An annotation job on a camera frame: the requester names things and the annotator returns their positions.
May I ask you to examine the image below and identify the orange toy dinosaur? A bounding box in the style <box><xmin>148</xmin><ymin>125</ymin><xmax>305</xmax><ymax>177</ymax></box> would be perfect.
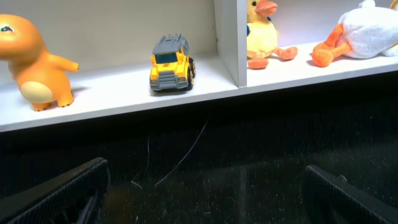
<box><xmin>0</xmin><ymin>14</ymin><xmax>80</xmax><ymax>112</ymax></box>

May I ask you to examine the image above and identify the yellow plush duck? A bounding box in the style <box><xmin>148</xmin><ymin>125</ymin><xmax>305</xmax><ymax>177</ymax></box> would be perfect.
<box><xmin>246</xmin><ymin>0</ymin><xmax>299</xmax><ymax>70</ymax></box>

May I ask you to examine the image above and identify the grey and yellow toy truck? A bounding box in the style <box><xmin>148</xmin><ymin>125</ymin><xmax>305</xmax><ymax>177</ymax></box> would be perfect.
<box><xmin>149</xmin><ymin>33</ymin><xmax>197</xmax><ymax>92</ymax></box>

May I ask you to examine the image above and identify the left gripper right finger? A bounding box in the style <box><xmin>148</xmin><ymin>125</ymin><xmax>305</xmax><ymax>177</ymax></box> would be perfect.
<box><xmin>302</xmin><ymin>164</ymin><xmax>398</xmax><ymax>224</ymax></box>

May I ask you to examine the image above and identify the white shelf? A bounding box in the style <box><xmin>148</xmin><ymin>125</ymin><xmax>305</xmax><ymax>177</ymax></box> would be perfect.
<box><xmin>0</xmin><ymin>0</ymin><xmax>398</xmax><ymax>133</ymax></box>

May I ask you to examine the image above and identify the white plush goose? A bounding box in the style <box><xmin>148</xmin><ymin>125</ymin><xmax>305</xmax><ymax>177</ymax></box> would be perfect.
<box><xmin>311</xmin><ymin>0</ymin><xmax>398</xmax><ymax>68</ymax></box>

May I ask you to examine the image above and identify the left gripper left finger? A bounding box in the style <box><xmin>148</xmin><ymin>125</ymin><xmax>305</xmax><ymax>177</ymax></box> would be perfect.
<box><xmin>0</xmin><ymin>157</ymin><xmax>111</xmax><ymax>224</ymax></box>

